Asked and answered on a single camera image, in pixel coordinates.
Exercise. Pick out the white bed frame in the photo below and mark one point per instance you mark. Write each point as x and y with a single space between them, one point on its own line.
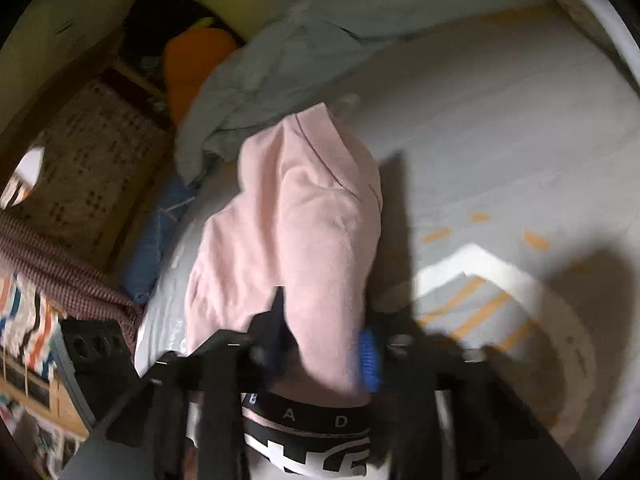
615 25

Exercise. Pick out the grey crumpled blanket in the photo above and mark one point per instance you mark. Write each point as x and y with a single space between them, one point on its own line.
300 50

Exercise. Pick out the pink shirt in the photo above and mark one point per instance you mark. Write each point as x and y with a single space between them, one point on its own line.
300 220

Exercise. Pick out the black bag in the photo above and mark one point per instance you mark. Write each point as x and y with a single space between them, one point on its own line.
165 15

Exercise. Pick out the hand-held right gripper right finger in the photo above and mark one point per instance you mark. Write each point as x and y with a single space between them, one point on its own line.
370 360

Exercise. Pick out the brown woven basket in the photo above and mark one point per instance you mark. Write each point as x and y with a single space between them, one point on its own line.
95 175

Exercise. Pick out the blue denim garment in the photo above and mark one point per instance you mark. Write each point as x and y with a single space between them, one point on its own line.
155 245

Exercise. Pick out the maroon checked cloth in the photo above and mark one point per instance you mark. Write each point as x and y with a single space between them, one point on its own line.
60 270

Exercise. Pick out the orange pillow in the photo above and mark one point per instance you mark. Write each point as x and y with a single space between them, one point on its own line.
195 65

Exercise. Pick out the cardboard box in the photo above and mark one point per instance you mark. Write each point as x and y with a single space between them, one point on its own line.
30 385

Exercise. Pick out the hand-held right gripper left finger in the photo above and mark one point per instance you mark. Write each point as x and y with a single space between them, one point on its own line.
275 342

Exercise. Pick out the black white printed underwear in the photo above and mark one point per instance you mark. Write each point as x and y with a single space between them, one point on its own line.
305 420

